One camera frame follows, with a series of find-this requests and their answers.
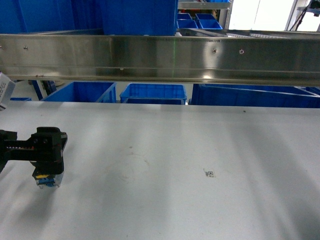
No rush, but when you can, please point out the red mushroom emergency stop button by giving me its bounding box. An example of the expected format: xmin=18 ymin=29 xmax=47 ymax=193
xmin=30 ymin=161 xmax=64 ymax=189

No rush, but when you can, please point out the small blue bins far background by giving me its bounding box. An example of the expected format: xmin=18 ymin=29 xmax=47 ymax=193
xmin=177 ymin=13 xmax=223 ymax=30

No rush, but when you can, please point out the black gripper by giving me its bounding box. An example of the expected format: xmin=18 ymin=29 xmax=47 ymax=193
xmin=0 ymin=127 xmax=68 ymax=175

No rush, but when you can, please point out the stainless steel shelf rail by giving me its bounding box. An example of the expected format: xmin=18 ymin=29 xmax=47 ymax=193
xmin=0 ymin=34 xmax=320 ymax=87

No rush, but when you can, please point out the large blue bin below right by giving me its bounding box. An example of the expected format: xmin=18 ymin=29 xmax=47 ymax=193
xmin=189 ymin=84 xmax=320 ymax=108

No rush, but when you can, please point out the small black QR sticker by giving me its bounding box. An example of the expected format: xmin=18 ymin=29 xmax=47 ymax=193
xmin=203 ymin=168 xmax=216 ymax=178

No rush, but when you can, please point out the large blue bin on shelf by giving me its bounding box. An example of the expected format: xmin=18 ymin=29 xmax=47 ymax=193
xmin=99 ymin=0 xmax=178 ymax=36

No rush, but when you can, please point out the blue bin below middle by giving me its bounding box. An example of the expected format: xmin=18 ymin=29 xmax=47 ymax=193
xmin=119 ymin=83 xmax=187 ymax=105

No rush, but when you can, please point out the white labelled box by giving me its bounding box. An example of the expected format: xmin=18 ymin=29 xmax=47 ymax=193
xmin=0 ymin=72 xmax=16 ymax=111

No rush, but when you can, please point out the blue bin below left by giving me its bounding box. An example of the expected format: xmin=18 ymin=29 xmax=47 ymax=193
xmin=42 ymin=81 xmax=117 ymax=103

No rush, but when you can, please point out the blue bin below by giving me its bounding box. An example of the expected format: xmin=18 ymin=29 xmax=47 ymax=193
xmin=119 ymin=83 xmax=187 ymax=105
xmin=42 ymin=81 xmax=117 ymax=103

